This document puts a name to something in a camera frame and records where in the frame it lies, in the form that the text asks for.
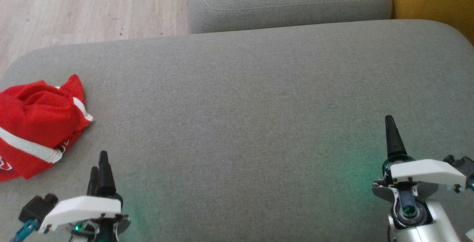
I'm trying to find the red jersey with black number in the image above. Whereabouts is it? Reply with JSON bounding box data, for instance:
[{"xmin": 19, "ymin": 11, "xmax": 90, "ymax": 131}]
[{"xmin": 0, "ymin": 74, "xmax": 94, "ymax": 150}]

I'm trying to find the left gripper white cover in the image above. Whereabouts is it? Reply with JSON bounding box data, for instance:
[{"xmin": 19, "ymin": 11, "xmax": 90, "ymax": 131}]
[{"xmin": 39, "ymin": 151, "xmax": 131, "ymax": 242}]

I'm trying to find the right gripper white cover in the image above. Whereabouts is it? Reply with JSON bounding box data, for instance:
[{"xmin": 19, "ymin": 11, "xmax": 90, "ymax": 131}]
[{"xmin": 372, "ymin": 115, "xmax": 466, "ymax": 229}]

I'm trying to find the blue left camera cable connector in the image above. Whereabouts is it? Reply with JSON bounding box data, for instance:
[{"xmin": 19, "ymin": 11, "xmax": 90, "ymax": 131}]
[{"xmin": 11, "ymin": 219, "xmax": 40, "ymax": 242}]

